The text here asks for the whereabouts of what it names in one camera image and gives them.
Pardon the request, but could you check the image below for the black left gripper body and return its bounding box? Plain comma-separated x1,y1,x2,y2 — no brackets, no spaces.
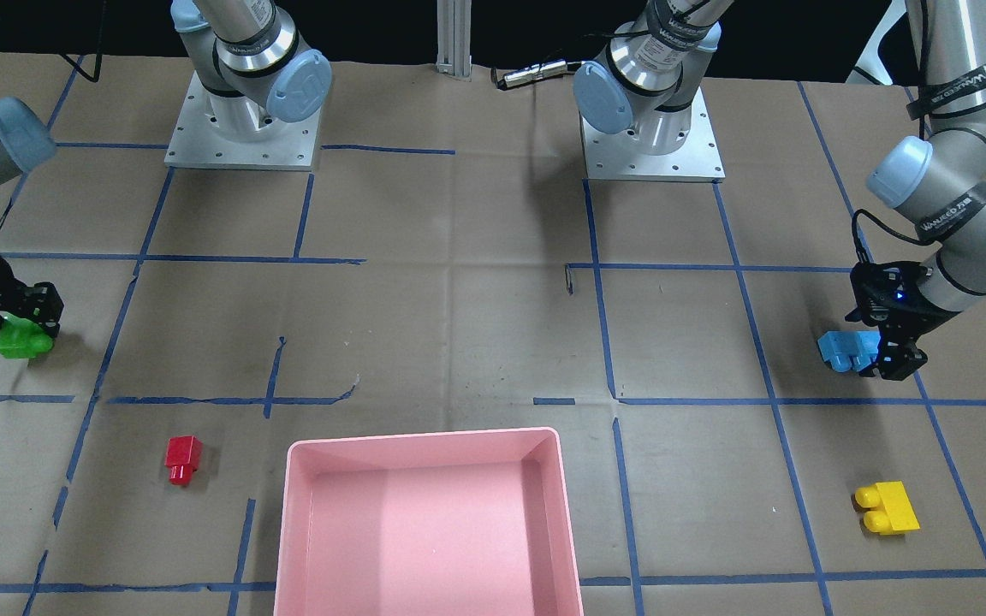
849,262,946,339

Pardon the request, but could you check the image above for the green toy block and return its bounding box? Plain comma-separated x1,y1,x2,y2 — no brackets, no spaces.
0,313,55,359

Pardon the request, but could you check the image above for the blue toy block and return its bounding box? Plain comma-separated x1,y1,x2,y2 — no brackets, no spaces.
817,330,881,374

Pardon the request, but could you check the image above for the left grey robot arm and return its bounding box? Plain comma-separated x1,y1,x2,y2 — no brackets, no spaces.
573,1,986,381

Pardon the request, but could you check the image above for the pink plastic box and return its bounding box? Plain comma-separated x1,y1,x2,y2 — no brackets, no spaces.
273,426,585,615

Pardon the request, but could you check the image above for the yellow toy block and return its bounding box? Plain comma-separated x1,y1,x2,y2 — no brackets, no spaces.
852,481,921,536

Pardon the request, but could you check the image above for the red toy block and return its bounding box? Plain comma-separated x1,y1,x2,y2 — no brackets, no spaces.
163,435,203,487

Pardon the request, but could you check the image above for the brown paper table cover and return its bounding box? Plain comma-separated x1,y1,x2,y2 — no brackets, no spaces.
0,54,986,615

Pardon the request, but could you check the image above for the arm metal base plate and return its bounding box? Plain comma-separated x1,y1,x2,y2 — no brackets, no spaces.
164,74,324,172
580,89,727,183

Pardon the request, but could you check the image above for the aluminium frame post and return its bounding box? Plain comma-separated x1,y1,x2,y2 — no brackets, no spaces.
435,0,472,81

